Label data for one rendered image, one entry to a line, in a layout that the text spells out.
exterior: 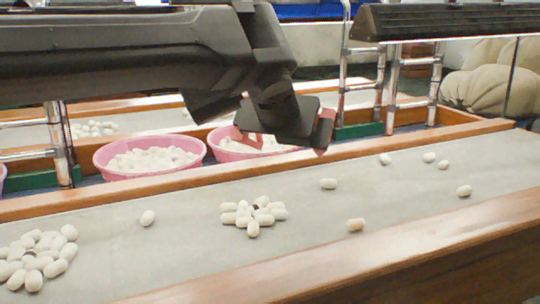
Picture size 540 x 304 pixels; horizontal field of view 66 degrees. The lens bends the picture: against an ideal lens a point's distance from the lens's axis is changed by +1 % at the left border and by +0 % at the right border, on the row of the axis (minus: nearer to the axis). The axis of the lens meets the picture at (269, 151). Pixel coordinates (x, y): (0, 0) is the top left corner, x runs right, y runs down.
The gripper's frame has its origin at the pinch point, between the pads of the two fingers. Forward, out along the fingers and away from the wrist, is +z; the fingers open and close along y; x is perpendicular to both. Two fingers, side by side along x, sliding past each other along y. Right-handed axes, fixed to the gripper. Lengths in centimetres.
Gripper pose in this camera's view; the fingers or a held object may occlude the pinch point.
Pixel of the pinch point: (289, 147)
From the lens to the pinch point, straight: 63.4
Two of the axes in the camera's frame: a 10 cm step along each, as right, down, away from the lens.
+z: 2.1, 5.1, 8.3
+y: 9.4, 1.2, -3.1
